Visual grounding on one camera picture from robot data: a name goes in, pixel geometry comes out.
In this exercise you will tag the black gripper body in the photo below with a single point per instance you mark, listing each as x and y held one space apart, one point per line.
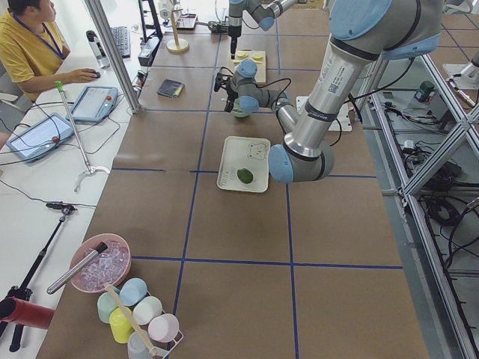
233 32
230 92

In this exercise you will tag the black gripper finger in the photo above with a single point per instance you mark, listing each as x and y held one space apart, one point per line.
233 48
229 105

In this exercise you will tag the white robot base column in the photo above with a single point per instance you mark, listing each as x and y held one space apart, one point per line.
342 123

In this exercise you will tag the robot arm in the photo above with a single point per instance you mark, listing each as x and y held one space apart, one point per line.
263 16
360 33

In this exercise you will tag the green ceramic bowl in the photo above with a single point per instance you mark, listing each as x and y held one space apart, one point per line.
238 113

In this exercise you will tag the pink bowl of ice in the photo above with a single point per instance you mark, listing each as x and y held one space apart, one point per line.
109 267

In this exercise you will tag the metal scoop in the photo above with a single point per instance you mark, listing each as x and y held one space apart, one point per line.
215 27

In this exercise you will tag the lemon slice pair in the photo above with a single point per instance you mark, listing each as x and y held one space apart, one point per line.
257 56

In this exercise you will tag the wooden cutting board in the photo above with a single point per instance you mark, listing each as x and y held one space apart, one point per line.
260 76

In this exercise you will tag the wooden mug tree stand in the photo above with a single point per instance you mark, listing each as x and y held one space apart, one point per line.
177 45

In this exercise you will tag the cream bear tray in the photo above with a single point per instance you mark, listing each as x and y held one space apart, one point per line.
243 152

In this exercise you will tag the grey folded cloth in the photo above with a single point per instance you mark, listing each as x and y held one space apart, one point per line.
170 88

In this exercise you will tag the green avocado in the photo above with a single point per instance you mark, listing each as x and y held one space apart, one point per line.
245 175

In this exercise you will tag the black keyboard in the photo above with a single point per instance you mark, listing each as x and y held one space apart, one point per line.
121 36

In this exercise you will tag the blue teach pendant far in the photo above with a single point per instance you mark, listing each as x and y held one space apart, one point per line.
94 104

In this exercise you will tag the blue teach pendant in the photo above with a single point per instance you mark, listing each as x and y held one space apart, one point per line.
40 139
94 104

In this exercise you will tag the reacher grabber stick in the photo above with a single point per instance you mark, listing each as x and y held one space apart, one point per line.
90 169

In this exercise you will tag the steel scoop black tip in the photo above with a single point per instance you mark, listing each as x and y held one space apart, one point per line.
69 275

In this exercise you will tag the person in yellow shirt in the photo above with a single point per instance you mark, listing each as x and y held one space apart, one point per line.
33 48

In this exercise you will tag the blue teach pendant near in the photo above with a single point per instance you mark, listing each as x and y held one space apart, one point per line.
40 139

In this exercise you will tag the light blue cup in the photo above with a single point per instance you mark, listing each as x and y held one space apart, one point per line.
133 291

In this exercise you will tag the white cup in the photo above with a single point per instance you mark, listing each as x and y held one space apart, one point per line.
147 309

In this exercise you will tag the pink cup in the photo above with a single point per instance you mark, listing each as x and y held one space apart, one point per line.
163 328

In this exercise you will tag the green cup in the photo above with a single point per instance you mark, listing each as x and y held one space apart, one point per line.
105 306

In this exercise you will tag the yellow cup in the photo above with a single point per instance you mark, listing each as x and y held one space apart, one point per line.
120 327

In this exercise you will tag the grey cup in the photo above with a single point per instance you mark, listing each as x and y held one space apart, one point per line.
136 349

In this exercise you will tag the black tripod stand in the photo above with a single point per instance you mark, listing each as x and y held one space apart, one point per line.
22 292

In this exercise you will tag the red cylinder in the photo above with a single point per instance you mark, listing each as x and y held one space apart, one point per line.
25 313

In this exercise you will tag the aluminium frame post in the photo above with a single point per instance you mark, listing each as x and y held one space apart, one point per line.
101 22

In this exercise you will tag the wooden rack handle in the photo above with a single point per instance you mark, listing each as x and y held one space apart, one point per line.
154 351

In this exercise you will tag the white wire cup rack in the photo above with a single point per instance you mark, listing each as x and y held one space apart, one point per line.
166 348

